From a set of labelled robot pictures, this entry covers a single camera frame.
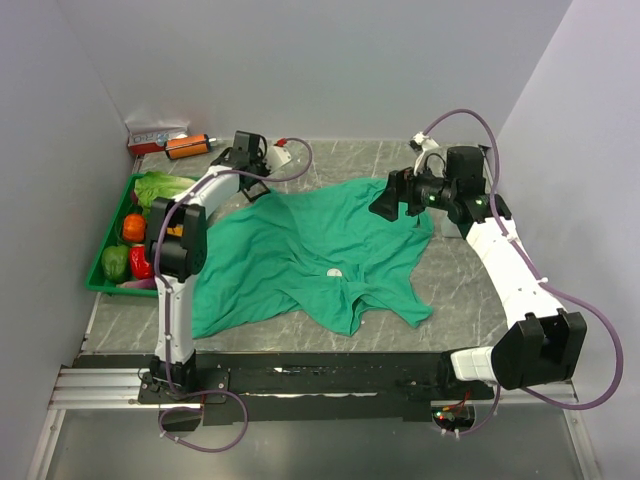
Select green pepper toy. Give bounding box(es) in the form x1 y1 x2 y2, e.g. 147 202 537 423
101 245 130 284

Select white bottle grey cap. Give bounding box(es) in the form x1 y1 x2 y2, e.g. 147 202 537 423
440 214 468 239

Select purple eggplant toy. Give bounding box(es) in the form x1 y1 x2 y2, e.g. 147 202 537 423
117 277 156 290

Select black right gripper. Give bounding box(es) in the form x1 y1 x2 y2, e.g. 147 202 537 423
368 159 457 222

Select green lettuce toy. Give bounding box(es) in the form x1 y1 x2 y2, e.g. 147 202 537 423
133 171 196 209

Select green garment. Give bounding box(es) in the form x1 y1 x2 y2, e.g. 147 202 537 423
192 178 435 339

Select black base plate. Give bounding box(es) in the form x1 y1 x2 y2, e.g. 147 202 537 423
137 352 551 434

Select orange cylindrical tool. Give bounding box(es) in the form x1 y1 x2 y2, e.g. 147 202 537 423
164 134 217 161

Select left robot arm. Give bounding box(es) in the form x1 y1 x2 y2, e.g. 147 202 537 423
145 131 271 402

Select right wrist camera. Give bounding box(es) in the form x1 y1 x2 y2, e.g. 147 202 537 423
409 132 440 176

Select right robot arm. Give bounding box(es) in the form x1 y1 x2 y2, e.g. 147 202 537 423
369 146 587 399

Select red pepper toy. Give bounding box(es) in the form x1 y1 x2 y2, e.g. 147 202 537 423
129 245 154 280

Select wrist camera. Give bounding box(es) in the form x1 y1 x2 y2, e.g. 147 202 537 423
409 132 440 176
264 138 292 174

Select orange pepper toy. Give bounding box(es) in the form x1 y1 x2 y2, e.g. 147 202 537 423
122 213 146 243

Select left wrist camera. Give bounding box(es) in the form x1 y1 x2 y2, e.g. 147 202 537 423
264 138 292 174

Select red white box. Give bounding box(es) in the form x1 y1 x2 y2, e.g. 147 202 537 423
127 128 188 156

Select green plastic tray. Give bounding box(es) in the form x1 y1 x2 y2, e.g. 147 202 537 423
83 172 211 300

